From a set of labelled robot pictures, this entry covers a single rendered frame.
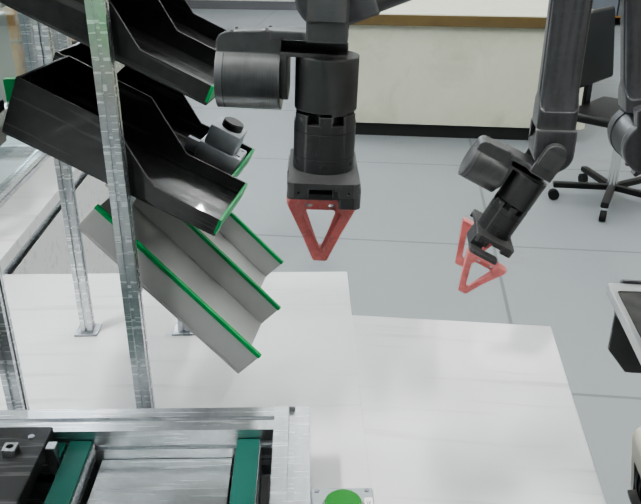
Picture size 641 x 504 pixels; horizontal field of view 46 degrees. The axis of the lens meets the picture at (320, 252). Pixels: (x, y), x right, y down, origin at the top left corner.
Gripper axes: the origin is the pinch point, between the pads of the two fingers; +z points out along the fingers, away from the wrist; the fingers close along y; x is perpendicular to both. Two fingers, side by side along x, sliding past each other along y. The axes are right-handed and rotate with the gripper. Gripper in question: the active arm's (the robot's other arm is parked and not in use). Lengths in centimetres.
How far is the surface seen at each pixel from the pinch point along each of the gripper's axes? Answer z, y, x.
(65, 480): 30.0, 0.4, -28.4
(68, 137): -5.5, -17.7, -29.5
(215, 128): -2.1, -34.6, -14.4
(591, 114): 67, -315, 146
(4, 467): 27.9, 0.8, -35.0
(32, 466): 27.8, 0.7, -31.9
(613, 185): 108, -321, 168
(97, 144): -4.9, -17.2, -26.0
